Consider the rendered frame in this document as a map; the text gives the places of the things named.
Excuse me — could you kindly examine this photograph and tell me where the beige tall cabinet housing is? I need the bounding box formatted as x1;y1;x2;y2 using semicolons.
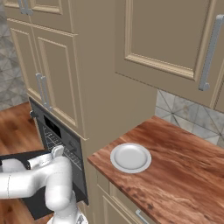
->
0;0;158;224

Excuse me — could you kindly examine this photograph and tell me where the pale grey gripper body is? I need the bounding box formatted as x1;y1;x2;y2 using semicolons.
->
51;144;65;159

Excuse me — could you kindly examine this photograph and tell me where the beige wall cabinet door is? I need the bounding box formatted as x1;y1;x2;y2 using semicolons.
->
213;57;224;114
115;0;224;109

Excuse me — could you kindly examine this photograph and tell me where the beige tall cabinet door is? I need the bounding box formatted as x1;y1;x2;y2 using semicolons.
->
31;25;86;138
6;18;42;101

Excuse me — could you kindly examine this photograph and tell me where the beige drawer front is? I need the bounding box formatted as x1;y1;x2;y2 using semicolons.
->
108;181;157;224

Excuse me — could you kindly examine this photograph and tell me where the long grey cabinet handle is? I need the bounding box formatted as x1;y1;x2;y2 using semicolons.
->
198;13;224;92

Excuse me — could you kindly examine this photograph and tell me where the beige base cabinet door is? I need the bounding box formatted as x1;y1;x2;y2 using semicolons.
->
97;185;138;224

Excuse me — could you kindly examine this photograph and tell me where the beige small cabinet door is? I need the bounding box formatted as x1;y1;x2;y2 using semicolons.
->
2;0;32;23
28;0;74;34

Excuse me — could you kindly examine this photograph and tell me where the metal oven rack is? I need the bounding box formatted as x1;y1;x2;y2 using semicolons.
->
42;126;83;172

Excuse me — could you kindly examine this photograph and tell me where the grey drawer handle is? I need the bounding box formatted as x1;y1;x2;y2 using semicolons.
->
135;209;151;224

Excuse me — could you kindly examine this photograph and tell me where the black oven door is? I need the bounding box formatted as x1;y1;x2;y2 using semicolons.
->
0;149;56;221

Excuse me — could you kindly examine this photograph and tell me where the white round plate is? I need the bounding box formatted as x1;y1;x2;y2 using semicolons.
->
109;142;152;175

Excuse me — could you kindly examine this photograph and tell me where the black built-in oven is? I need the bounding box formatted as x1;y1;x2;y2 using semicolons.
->
28;97;89;206

